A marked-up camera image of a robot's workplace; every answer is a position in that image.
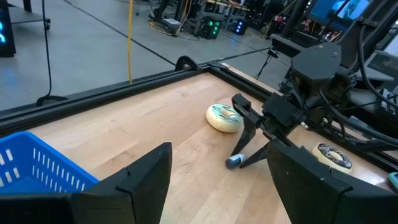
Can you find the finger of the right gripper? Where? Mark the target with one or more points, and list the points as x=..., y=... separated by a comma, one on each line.
x=259, y=154
x=248, y=124

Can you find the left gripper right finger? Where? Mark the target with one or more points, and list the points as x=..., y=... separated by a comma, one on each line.
x=301, y=186

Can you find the black device blue lights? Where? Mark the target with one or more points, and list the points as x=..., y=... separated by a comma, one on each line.
x=240, y=28

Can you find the chocolate icing donut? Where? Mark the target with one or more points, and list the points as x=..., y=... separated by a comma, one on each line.
x=326, y=161

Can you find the cream donut green icing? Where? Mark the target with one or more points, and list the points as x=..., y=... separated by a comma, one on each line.
x=217, y=123

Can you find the computer tower green lights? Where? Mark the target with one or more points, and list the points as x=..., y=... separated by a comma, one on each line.
x=211, y=29

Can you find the lit computer monitor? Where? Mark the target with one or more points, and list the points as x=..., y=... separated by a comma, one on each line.
x=339, y=9

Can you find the dark cabinet cyan light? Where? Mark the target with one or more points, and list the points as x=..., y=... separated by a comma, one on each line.
x=7, y=31

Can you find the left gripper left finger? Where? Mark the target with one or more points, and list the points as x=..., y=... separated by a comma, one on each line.
x=140, y=193

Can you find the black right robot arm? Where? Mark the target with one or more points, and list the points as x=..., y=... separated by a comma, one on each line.
x=317, y=62

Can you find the blue plastic basket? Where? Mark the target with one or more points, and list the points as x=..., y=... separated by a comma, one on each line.
x=31, y=161

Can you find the small grey white bottle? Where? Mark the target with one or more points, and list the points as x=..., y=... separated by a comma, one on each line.
x=234, y=161

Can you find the black wheeled cart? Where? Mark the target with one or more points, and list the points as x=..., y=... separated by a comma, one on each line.
x=28, y=18

